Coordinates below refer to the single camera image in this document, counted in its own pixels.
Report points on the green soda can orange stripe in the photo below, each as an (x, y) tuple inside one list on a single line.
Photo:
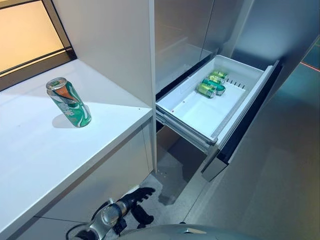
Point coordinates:
[(71, 105)]

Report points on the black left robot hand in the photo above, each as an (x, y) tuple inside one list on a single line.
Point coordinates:
[(140, 195)]

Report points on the dark framed window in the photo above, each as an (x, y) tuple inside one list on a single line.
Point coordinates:
[(27, 32)]

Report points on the stainless lower fridge drawer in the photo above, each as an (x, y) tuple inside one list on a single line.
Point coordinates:
[(212, 167)]

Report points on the teal green soda can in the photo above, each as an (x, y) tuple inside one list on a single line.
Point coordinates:
[(217, 86)]

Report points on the white fridge drawer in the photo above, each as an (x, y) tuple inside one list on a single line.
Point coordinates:
[(200, 115)]

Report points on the stainless steel fridge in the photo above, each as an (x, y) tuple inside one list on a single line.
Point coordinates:
[(180, 32)]

